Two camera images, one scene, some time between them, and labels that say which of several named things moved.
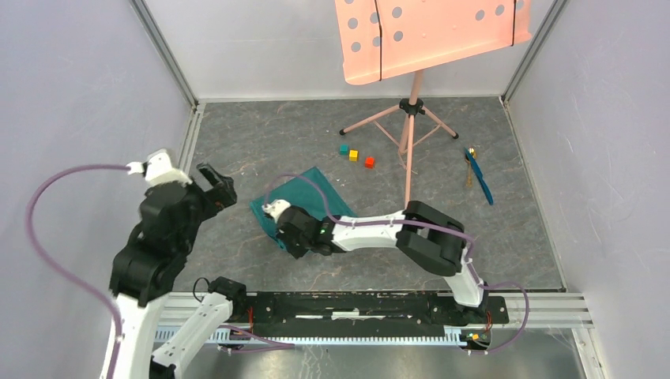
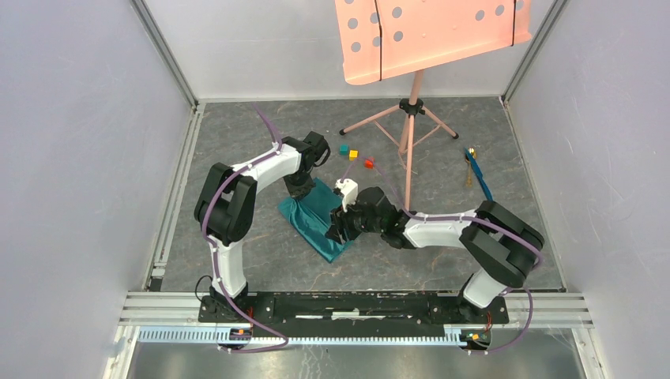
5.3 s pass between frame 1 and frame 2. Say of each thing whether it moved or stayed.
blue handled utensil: stayed
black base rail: stayed
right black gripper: moved
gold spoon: stayed
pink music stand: stayed
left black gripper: moved
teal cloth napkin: moved
